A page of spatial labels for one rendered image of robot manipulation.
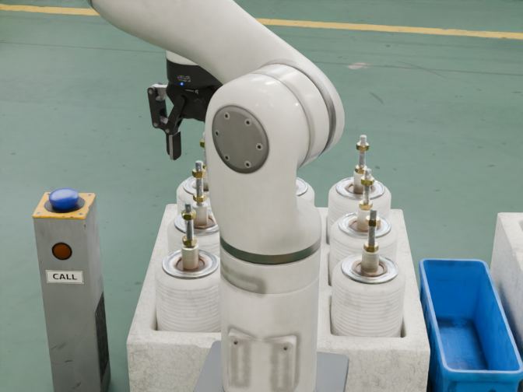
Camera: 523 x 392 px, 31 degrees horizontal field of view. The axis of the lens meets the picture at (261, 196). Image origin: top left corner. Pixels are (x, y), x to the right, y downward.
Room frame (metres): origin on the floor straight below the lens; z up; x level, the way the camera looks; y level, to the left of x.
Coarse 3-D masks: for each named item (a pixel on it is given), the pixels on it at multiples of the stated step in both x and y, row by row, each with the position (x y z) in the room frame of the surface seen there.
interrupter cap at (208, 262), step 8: (168, 256) 1.07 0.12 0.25; (176, 256) 1.07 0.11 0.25; (200, 256) 1.07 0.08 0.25; (208, 256) 1.07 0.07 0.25; (168, 264) 1.05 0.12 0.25; (176, 264) 1.05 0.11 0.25; (200, 264) 1.05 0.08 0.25; (208, 264) 1.05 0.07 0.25; (216, 264) 1.05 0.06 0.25; (168, 272) 1.03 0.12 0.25; (176, 272) 1.03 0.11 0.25; (184, 272) 1.03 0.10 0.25; (192, 272) 1.03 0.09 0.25; (200, 272) 1.03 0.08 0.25; (208, 272) 1.03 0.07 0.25
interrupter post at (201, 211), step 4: (192, 204) 1.17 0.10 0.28; (204, 204) 1.17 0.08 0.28; (192, 208) 1.17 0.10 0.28; (196, 208) 1.16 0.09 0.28; (200, 208) 1.16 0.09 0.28; (204, 208) 1.16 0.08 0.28; (196, 212) 1.16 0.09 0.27; (200, 212) 1.16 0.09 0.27; (204, 212) 1.16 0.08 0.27; (196, 216) 1.16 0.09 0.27; (200, 216) 1.16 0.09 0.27; (204, 216) 1.16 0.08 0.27; (196, 220) 1.16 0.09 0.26; (200, 220) 1.16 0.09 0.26; (204, 220) 1.16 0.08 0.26; (196, 224) 1.16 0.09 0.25; (200, 224) 1.16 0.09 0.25; (204, 224) 1.16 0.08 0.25
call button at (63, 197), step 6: (54, 192) 1.11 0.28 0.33; (60, 192) 1.11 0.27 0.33; (66, 192) 1.11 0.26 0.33; (72, 192) 1.11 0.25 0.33; (78, 192) 1.11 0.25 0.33; (48, 198) 1.10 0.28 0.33; (54, 198) 1.09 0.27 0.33; (60, 198) 1.09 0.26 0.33; (66, 198) 1.09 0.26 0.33; (72, 198) 1.09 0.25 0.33; (78, 198) 1.10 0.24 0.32; (54, 204) 1.09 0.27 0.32; (60, 204) 1.08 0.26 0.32; (66, 204) 1.08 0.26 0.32; (72, 204) 1.09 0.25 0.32
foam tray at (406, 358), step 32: (160, 256) 1.20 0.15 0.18; (320, 288) 1.11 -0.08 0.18; (416, 288) 1.11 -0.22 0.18; (320, 320) 1.03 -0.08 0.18; (416, 320) 1.03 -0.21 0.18; (128, 352) 0.98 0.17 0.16; (160, 352) 0.98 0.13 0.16; (192, 352) 0.98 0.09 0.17; (352, 352) 0.97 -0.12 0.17; (384, 352) 0.97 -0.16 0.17; (416, 352) 0.96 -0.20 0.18; (160, 384) 0.98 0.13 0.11; (192, 384) 0.98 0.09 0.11; (352, 384) 0.97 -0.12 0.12; (384, 384) 0.97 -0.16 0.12; (416, 384) 0.96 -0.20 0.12
